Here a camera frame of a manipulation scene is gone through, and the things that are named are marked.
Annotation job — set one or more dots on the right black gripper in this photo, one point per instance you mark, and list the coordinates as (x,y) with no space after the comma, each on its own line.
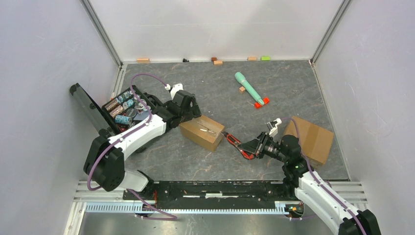
(252,146)

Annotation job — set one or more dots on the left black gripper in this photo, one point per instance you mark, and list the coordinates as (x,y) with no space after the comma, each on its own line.
(194,111)

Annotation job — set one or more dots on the red box cutter knife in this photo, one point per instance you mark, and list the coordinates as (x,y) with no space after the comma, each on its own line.
(235,143)

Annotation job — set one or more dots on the brown cardboard express box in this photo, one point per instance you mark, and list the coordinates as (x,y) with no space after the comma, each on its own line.
(203,131)

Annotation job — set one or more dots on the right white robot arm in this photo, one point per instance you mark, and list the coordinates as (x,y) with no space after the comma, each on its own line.
(304,183)

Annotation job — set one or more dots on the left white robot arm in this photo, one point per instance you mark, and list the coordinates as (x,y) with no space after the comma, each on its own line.
(105,163)

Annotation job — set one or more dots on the flat brown cardboard box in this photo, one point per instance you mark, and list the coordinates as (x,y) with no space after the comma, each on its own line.
(315,141)

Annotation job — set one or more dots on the black case with poker chips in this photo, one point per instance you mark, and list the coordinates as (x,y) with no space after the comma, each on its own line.
(132,121)

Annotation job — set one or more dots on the tan block far left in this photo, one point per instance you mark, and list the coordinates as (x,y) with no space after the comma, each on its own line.
(143,60)

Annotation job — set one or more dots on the green block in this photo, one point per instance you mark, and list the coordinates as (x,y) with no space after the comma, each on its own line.
(265,58)

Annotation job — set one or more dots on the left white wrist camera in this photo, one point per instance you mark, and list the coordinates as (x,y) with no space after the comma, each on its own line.
(173,89)

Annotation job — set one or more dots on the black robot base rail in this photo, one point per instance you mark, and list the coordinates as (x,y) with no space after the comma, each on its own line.
(222,195)

